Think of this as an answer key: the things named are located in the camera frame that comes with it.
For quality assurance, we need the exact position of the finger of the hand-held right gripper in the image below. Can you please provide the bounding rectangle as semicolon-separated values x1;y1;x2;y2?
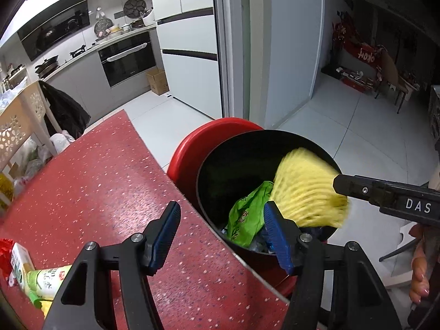
333;174;382;207

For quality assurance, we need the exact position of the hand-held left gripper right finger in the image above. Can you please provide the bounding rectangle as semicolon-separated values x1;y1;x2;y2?
264;201;403;330

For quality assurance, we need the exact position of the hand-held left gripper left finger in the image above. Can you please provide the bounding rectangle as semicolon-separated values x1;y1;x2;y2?
42;201;182;330

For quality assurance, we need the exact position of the green wrapper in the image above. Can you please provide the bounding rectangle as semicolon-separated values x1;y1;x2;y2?
225;181;276;248

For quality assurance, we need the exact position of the yellow ridged sponge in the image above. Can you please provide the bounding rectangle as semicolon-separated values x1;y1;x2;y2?
273;147;352;229

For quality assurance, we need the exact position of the black round bin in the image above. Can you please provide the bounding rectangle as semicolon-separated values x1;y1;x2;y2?
196;130;344;257

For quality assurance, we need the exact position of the person's right hand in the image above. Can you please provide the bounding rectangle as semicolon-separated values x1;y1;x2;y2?
408;223;431;305

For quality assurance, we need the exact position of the red round stool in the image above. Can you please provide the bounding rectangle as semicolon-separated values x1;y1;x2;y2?
167;117;300;298

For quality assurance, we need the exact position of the small white stool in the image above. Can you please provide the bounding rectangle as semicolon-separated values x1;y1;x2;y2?
384;75;420;115

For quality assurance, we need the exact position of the light green plastic bottle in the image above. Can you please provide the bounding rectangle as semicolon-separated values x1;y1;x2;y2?
26;265;73;300

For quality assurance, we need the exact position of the red banner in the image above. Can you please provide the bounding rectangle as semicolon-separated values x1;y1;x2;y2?
343;37;386;73

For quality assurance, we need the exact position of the clear plastic bag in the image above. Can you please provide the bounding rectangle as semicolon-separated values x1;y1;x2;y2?
49;130;77;154

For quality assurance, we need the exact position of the green drink carton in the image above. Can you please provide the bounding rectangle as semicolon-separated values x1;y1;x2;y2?
10;242;35;292

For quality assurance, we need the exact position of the cardboard box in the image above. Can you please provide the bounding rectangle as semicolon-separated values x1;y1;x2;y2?
146;68;170;96

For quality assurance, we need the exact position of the crumpled red wrapper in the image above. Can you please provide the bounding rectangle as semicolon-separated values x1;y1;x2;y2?
0;238;16;280

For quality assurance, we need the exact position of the black hanging bag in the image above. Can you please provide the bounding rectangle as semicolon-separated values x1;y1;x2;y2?
38;80;91;139

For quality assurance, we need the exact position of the yellow bag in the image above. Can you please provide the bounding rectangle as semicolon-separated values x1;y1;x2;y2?
0;173;15;214

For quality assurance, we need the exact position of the black built-in oven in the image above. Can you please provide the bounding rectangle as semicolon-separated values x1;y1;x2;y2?
98;31;157;89

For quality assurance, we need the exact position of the wooden cart with flower cut-outs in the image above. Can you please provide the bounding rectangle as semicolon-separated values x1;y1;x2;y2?
0;80;60;173

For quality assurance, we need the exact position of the white refrigerator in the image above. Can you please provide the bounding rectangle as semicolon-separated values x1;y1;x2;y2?
149;0;225;120

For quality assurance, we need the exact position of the white plastic bag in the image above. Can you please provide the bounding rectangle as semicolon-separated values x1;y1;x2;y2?
0;78;29;111

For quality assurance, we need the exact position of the round metal plate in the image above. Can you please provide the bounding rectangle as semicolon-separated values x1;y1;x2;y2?
93;18;113;35

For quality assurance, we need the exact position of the round metal steamer rack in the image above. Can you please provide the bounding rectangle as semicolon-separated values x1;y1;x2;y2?
123;0;148;19

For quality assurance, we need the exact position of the black range hood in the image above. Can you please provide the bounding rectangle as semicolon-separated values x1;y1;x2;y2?
17;0;91;62

